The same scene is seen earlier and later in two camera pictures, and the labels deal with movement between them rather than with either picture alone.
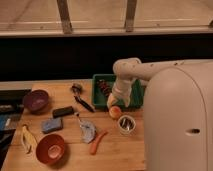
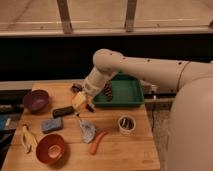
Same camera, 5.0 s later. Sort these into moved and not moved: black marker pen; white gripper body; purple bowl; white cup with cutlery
Moved: white gripper body
Not moved: white cup with cutlery; black marker pen; purple bowl
